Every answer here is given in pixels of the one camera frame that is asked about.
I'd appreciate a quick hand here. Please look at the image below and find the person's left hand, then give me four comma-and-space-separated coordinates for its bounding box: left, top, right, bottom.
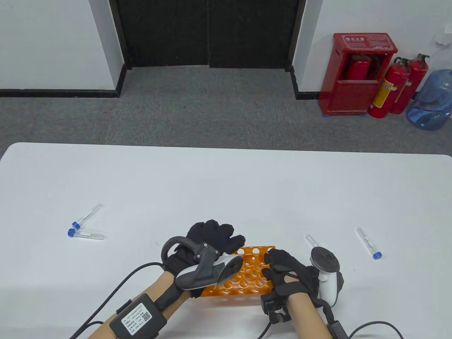
163, 220, 246, 301

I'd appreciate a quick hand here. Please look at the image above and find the person's right hand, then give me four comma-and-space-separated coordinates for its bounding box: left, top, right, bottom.
261, 249, 320, 299

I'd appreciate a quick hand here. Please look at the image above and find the orange test tube rack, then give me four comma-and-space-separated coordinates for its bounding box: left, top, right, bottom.
192, 245, 276, 301

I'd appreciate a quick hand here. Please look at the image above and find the black forearm box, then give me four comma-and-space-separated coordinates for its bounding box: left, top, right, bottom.
327, 320, 348, 339

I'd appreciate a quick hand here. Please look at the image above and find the person's right forearm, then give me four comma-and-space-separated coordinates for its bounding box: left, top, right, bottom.
288, 293, 334, 339

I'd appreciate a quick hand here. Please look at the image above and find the person's left forearm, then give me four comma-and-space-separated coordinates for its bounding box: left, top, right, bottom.
85, 270, 194, 339

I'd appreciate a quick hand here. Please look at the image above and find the black labelled sensor box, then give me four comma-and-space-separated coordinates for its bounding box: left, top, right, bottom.
109, 293, 168, 339

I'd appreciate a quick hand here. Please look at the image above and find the red fire extinguisher cabinet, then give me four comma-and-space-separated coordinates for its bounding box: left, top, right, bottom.
319, 33, 398, 117

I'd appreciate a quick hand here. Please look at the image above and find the black double door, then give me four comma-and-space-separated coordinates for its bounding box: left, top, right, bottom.
109, 0, 307, 69

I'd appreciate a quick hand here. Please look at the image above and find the red extinguisher yellow label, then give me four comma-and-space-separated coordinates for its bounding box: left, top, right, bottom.
368, 57, 412, 119

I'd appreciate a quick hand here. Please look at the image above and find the red extinguisher inside cabinet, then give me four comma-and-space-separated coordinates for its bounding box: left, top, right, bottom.
346, 55, 372, 81

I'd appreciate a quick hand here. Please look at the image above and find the blue water jug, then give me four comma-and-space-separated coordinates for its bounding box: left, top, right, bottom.
406, 69, 452, 131

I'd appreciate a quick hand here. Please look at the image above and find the plain red fire extinguisher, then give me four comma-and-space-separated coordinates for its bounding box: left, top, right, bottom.
389, 54, 430, 115

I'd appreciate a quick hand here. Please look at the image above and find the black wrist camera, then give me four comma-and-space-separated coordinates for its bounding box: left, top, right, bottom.
261, 293, 292, 323

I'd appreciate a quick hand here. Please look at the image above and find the black glove cable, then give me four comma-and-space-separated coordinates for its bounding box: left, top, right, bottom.
69, 261, 166, 339

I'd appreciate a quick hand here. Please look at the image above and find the braided grey cable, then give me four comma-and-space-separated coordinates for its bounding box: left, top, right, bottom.
348, 321, 403, 339

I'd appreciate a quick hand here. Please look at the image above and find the white wall plug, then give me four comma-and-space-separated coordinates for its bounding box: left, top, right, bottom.
433, 24, 452, 48

